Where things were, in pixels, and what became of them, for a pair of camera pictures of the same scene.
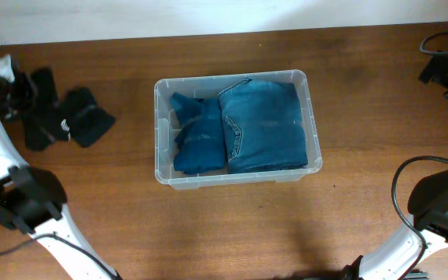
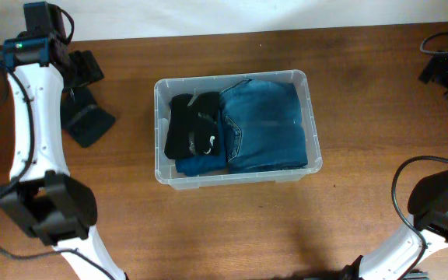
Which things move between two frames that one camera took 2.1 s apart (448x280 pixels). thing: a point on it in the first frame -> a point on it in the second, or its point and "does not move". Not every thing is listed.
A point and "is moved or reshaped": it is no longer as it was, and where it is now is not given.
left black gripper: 26,103 -> 89,65
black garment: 45,124 is moved or reshaped
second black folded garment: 86,120 does not move
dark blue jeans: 264,127 does not move
